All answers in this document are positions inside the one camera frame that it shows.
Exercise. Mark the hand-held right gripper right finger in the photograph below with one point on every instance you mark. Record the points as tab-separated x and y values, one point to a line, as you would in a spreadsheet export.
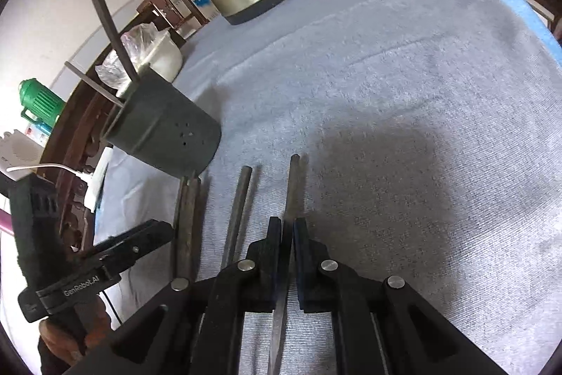
307	274

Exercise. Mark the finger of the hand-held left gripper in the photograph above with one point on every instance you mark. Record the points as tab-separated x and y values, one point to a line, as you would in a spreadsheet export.
136	241

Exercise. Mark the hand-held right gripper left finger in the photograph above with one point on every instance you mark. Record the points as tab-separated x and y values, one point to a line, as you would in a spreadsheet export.
268	269

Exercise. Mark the dark cylindrical chopstick holder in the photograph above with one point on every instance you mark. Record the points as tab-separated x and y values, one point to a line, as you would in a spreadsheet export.
167	129

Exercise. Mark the light grey chopstick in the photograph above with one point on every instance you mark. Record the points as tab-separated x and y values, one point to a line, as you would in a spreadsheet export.
92	84

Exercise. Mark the person's left hand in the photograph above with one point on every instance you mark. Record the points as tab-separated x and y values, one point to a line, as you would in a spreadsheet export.
61	335

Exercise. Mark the purple bottle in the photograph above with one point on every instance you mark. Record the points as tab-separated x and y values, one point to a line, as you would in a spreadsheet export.
5	225

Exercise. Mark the white electric heater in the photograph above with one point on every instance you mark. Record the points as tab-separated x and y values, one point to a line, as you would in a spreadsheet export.
22	153

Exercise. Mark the green thermos flask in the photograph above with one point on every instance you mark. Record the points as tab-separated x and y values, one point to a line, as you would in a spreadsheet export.
44	102

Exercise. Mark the clear plastic bag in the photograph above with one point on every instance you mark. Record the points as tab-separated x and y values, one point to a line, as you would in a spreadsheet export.
136	39

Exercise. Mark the grey towel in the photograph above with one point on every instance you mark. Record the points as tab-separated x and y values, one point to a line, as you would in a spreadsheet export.
373	72

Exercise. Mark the wooden chair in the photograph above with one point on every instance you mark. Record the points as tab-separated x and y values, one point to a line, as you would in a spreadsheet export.
175	10

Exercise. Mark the blue cloth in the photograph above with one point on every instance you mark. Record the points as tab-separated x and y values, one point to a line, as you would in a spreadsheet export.
535	19

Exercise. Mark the white stool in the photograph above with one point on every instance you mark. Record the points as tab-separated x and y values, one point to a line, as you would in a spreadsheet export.
538	10

